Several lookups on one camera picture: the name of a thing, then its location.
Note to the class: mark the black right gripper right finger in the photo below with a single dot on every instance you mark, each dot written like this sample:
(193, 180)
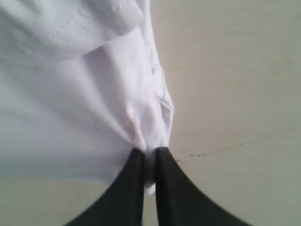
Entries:
(180, 203)

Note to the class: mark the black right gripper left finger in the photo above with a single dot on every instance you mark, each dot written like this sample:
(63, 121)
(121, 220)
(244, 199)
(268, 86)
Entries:
(122, 202)

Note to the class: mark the white t-shirt red logo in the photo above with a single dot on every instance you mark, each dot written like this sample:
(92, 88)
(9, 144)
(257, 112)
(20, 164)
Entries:
(81, 85)

